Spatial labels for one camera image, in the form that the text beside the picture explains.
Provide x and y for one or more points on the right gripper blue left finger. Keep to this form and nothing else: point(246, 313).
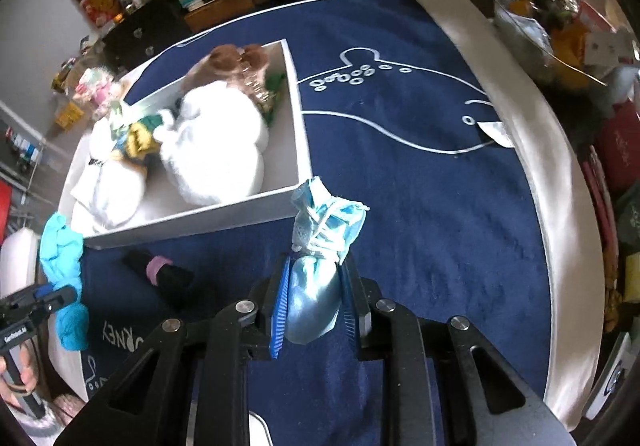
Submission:
point(279, 316)

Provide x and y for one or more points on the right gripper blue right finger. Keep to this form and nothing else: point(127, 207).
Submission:
point(355, 308)

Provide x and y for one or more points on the teal satin cloth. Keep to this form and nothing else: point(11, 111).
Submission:
point(60, 253)

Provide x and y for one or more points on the light blue satin pouch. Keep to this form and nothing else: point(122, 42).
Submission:
point(325, 227)

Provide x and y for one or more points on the brown white dog plush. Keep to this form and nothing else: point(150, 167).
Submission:
point(215, 152)

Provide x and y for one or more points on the green white sock plush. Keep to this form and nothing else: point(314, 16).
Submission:
point(140, 140)

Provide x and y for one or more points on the white bear plush blue overalls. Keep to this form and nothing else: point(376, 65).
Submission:
point(110, 188)

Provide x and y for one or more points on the white sofa cushion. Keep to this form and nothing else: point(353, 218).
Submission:
point(18, 263)

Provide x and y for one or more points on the black sock with pink band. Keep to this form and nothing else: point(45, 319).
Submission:
point(169, 278)

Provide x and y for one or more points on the white cardboard box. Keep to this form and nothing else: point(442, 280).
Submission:
point(163, 214)

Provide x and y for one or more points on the yellow plastic crates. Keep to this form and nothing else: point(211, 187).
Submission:
point(68, 111)

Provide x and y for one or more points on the navy blue whale blanket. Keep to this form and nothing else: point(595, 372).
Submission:
point(389, 108)

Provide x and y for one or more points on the glass dome with rose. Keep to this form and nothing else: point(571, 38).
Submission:
point(99, 92)

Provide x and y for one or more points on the red gold festive box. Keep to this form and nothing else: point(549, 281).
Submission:
point(100, 12)

